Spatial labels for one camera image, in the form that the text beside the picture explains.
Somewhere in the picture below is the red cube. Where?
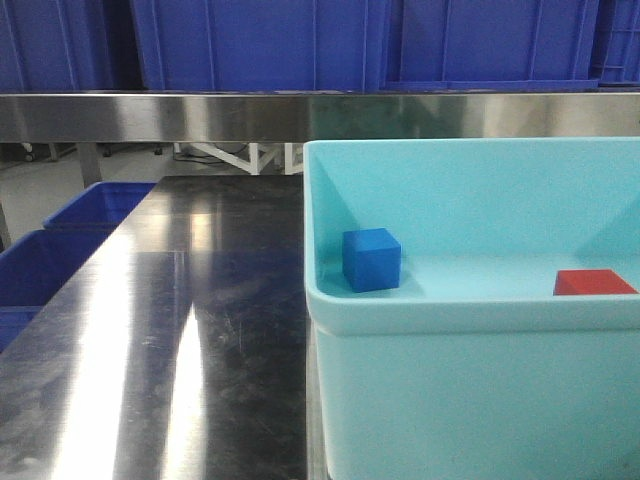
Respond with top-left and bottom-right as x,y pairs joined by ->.
553,269 -> 639,296

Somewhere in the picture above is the large blue crate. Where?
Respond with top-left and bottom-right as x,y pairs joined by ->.
131,1 -> 391,92
1,1 -> 116,93
382,1 -> 599,91

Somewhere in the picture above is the large blue crate left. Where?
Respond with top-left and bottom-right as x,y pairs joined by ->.
1,1 -> 116,93

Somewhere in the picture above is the stainless steel shelf rail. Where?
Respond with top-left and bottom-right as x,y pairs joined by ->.
1,91 -> 639,143

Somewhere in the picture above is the blue cube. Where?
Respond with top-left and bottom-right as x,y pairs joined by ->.
342,228 -> 402,293

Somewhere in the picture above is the blue crate far right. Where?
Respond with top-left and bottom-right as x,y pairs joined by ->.
591,0 -> 639,86

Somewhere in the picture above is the blue bin lower far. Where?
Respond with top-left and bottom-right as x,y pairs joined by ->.
43,182 -> 156,230

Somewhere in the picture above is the large blue crate right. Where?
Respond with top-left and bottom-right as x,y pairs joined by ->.
382,1 -> 599,91

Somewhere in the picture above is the white metal frame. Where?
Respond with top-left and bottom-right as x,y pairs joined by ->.
173,142 -> 304,175

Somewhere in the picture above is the blue bin lower near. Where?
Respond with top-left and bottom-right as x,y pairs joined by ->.
1,230 -> 110,349

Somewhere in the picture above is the light blue plastic tub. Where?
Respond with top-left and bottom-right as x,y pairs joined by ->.
304,137 -> 639,479

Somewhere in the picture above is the large blue crate centre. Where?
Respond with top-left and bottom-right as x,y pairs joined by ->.
131,1 -> 391,92

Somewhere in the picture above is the blue bin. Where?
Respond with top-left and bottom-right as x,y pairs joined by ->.
1,230 -> 110,349
43,182 -> 156,230

